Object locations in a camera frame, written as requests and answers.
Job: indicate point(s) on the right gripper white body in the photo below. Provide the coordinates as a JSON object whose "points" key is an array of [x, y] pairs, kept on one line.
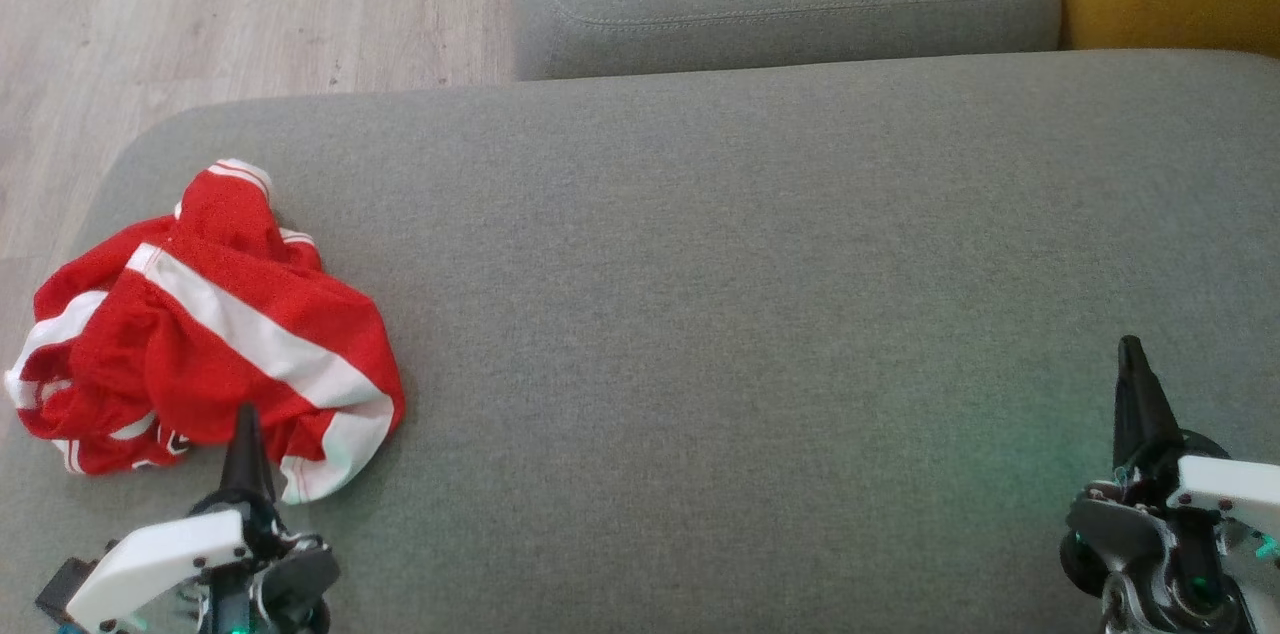
{"points": [[1225, 489]]}

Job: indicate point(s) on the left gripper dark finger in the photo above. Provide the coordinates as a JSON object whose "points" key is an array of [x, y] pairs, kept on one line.
{"points": [[246, 459]]}

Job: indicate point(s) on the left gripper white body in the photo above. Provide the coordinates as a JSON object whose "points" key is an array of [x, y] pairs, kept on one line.
{"points": [[150, 564]]}

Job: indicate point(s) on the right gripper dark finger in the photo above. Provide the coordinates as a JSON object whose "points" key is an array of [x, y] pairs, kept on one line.
{"points": [[1140, 404]]}

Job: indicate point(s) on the red white basketball jersey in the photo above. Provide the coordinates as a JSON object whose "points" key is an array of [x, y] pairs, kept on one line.
{"points": [[228, 209]]}

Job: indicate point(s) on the grey fabric sofa seat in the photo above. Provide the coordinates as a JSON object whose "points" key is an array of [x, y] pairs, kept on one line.
{"points": [[720, 314]]}

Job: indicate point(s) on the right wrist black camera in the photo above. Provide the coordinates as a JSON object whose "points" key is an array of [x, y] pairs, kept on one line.
{"points": [[1150, 564]]}

